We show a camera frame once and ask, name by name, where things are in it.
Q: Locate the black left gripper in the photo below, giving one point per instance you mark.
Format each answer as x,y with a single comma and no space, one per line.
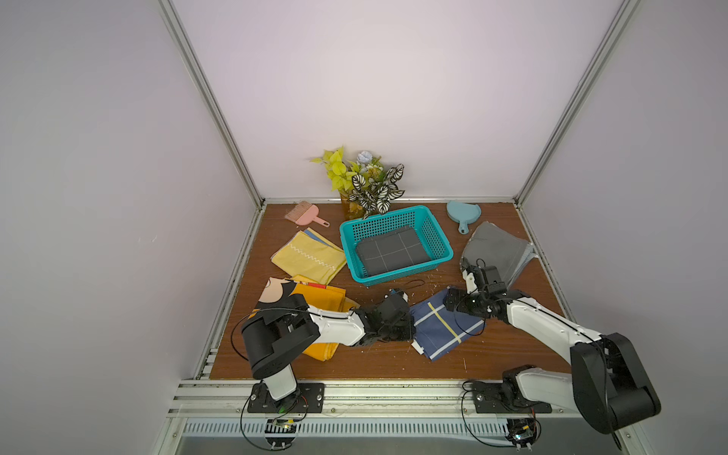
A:
408,324

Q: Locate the navy striped pillowcase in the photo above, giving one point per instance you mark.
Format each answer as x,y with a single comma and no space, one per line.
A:
438,331

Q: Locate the teal plastic laundry basket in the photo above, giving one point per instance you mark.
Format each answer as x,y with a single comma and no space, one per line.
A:
419,218

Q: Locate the dark grey checked pillowcase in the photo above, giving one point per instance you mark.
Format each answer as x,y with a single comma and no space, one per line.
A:
392,251

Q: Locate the pale yellow pillowcase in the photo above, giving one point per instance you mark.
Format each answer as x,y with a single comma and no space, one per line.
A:
311,256

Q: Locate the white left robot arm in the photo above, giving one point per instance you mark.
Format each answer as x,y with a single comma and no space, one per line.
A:
277,334

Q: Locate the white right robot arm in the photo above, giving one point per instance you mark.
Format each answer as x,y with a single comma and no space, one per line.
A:
608,384

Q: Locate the right controller board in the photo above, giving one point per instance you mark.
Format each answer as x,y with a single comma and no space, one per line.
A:
522,433

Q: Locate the controller board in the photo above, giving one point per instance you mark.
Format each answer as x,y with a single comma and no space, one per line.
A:
522,433
280,433

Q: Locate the artificial potted plant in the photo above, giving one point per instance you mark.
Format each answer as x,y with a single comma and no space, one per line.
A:
366,187

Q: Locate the pink hand brush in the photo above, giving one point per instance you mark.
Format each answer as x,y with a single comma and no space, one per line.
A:
306,213

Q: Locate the left controller board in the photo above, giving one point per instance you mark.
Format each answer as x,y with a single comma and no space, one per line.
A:
280,433

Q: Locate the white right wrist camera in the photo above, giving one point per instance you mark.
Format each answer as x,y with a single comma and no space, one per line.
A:
472,277

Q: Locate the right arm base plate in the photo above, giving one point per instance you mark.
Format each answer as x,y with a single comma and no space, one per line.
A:
503,397

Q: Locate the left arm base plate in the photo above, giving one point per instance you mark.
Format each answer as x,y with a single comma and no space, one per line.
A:
308,398

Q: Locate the aluminium front rail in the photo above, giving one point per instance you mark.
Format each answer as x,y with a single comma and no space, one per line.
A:
351,409

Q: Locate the aluminium corner post left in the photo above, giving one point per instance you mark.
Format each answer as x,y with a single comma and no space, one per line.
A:
180,37

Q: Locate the aluminium corner post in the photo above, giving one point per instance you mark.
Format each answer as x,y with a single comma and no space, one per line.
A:
584,87
180,37

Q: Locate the aluminium corner post right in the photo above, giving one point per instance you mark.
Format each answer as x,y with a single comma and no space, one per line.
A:
584,87

